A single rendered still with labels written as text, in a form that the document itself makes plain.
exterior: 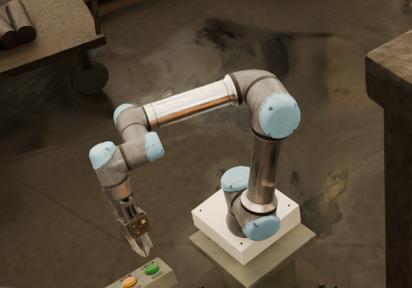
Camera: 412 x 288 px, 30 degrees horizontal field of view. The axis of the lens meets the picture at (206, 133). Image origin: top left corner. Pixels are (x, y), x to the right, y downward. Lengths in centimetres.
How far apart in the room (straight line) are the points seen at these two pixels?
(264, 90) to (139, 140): 37
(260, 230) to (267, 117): 44
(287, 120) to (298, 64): 183
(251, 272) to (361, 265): 54
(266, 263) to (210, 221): 24
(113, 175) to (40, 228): 136
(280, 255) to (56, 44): 178
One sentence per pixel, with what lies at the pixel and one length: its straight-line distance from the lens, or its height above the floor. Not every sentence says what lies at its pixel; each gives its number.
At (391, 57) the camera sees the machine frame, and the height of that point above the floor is 176.
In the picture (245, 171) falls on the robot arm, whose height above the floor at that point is 61.
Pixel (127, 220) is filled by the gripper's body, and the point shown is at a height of 81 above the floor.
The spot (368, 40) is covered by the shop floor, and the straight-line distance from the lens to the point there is 409.
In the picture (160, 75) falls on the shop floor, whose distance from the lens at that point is 405.
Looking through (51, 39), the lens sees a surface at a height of 32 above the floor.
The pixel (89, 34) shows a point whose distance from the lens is 391.
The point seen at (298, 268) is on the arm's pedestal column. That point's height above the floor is 2.
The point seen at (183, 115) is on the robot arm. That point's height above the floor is 95.
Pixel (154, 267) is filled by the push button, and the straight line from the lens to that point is 227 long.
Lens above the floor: 231
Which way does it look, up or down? 40 degrees down
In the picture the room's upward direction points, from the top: 12 degrees counter-clockwise
